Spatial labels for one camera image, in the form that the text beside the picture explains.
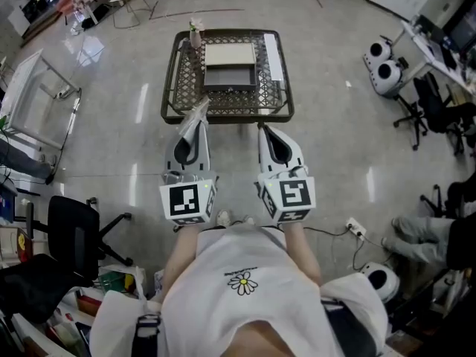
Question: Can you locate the white office desk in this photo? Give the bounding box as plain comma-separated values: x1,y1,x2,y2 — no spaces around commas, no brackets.
400,13,476,97

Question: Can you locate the black computer monitor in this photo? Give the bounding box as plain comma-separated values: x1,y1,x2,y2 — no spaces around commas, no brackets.
443,12,476,53

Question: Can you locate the person's white flower-print shirt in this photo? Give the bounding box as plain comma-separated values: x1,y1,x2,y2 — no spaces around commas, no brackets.
89,223,390,357

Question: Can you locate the black floor cable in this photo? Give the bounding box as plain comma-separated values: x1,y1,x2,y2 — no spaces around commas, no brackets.
302,225,351,238

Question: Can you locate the dark lattice metal table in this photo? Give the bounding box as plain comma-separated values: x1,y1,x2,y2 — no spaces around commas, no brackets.
160,28,296,126

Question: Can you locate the long white flat box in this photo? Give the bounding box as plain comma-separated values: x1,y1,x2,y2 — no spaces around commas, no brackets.
263,32,286,83

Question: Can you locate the white round pod device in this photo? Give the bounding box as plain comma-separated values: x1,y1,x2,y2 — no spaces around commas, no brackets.
363,38,394,70
369,59,405,98
358,261,401,305

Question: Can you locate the beige box grey drawer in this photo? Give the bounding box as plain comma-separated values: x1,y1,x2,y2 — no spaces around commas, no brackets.
203,42,259,94

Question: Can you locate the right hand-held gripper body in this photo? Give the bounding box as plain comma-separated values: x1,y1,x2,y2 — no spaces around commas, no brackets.
254,164,318,224

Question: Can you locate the person's left forearm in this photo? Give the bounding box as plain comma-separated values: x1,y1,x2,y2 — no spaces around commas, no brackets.
158,224,202,301

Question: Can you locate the white power strip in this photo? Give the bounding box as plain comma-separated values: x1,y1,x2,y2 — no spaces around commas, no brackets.
345,217,367,240

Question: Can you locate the white plastic bag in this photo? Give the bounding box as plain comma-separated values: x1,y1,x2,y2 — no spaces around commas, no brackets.
97,265,149,301

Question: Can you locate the pink vase with flowers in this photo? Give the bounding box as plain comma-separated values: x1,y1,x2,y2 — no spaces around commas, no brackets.
188,17,204,49

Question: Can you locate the white frame table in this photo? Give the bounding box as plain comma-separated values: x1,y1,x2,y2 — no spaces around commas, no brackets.
0,48,83,151

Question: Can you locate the person's right forearm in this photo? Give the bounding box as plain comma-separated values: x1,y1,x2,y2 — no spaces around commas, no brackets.
283,221,323,286

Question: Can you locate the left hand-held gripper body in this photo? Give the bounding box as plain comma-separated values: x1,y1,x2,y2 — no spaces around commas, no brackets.
159,163,219,227

